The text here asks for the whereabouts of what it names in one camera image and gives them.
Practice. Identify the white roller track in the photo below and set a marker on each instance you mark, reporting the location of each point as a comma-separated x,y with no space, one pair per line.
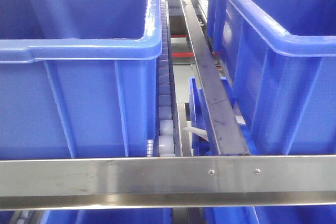
163,142

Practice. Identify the blue bin lower level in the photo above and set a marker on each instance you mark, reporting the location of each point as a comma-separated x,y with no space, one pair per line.
200,145

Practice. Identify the large blue bin left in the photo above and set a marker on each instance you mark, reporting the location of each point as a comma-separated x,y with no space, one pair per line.
78,77

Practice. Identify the large blue bin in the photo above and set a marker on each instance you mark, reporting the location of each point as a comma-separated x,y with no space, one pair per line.
78,77
280,56

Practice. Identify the large blue bin right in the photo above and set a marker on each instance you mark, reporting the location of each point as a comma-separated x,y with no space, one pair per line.
280,56

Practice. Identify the steel divider rail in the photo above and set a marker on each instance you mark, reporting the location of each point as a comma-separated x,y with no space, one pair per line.
223,130

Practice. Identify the steel shelf front rail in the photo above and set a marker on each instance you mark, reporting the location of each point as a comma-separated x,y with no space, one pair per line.
155,182

